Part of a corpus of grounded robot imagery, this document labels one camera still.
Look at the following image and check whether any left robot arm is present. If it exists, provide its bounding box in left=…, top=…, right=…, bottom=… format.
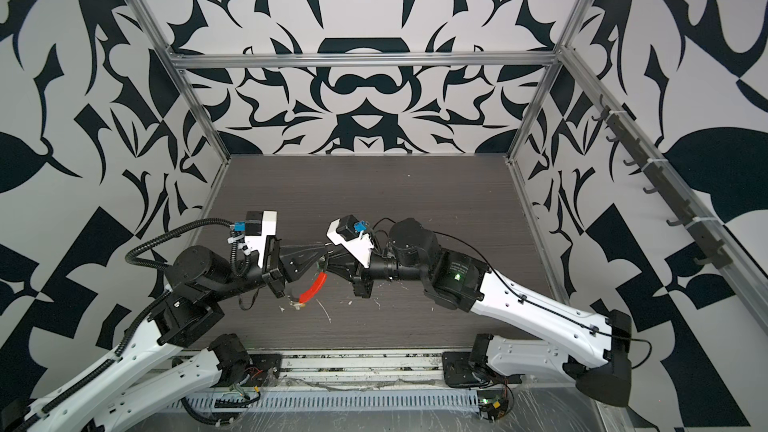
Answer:
left=1, top=238, right=327, bottom=431

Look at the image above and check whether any small circuit board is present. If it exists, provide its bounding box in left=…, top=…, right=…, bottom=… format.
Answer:
left=478, top=388, right=514, bottom=422

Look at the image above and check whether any black wall hook rail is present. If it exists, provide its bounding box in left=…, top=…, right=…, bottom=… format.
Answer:
left=595, top=99, right=733, bottom=270

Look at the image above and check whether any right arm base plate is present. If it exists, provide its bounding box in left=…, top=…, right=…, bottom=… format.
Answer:
left=441, top=351, right=522, bottom=389

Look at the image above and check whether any white slotted cable duct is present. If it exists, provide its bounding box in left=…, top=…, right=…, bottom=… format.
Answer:
left=188, top=389, right=480, bottom=413

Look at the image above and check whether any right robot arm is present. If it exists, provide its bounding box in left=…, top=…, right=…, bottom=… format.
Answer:
left=325, top=215, right=633, bottom=407

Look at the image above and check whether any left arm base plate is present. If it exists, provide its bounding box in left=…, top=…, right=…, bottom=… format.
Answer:
left=240, top=353, right=283, bottom=388

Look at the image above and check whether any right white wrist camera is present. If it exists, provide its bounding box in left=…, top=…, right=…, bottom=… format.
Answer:
left=327, top=215, right=375, bottom=269

